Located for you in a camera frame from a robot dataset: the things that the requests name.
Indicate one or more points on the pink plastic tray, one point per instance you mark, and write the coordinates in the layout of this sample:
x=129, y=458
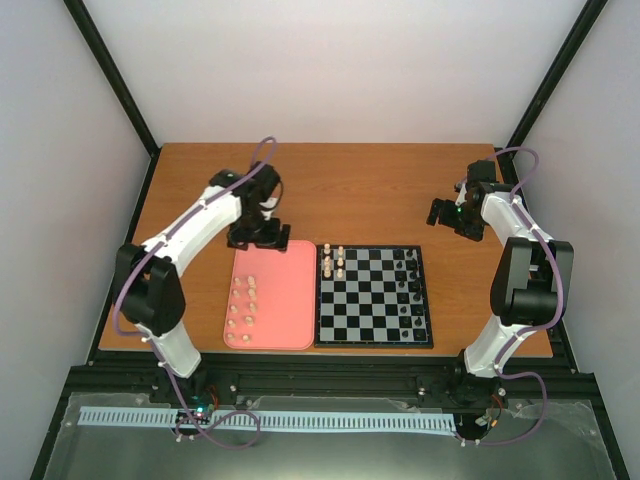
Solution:
x=284, y=294

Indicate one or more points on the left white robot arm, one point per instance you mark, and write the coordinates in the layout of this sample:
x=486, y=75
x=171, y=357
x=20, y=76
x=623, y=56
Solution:
x=147, y=279

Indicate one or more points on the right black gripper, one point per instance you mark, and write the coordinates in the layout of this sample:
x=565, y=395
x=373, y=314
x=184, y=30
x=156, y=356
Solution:
x=474, y=232

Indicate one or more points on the black white chess board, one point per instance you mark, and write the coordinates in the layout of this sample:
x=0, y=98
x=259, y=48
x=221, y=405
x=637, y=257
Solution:
x=364, y=308

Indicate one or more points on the light blue slotted cable duct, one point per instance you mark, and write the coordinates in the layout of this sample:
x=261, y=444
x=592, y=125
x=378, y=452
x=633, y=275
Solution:
x=272, y=421

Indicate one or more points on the black aluminium frame rail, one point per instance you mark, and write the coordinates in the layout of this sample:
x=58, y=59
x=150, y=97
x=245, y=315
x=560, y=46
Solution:
x=422, y=381

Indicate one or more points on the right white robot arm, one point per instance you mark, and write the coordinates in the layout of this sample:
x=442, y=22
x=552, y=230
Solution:
x=529, y=289

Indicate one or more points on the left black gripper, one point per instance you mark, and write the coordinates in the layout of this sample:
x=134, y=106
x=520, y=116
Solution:
x=271, y=241

